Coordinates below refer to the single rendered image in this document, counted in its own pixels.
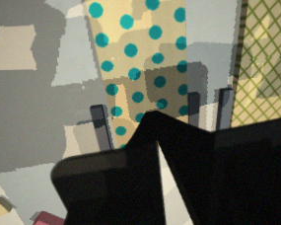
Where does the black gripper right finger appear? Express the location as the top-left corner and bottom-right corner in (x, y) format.
(152, 111), (281, 225)

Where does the pink rectangular block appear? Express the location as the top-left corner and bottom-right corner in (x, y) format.
(33, 211), (65, 225)

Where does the yellow strip with teal polka dots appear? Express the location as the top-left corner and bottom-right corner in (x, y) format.
(86, 0), (188, 149)

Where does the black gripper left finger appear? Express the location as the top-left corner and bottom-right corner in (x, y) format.
(50, 112), (166, 220)

